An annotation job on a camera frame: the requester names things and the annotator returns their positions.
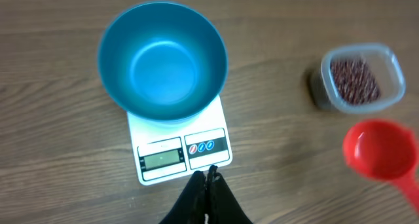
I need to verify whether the red scoop with blue handle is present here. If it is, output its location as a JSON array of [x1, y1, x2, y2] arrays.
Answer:
[[342, 119, 418, 212]]

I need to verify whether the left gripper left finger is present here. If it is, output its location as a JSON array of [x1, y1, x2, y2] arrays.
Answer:
[[160, 171, 206, 224]]

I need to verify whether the white digital kitchen scale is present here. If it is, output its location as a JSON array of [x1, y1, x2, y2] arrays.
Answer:
[[127, 96, 232, 185]]

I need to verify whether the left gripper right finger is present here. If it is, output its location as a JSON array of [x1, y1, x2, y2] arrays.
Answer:
[[206, 165, 252, 224]]

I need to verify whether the blue bowl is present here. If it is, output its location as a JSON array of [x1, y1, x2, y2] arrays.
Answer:
[[97, 1, 228, 121]]

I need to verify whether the clear plastic container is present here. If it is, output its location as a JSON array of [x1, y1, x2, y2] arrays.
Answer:
[[309, 43, 406, 114]]

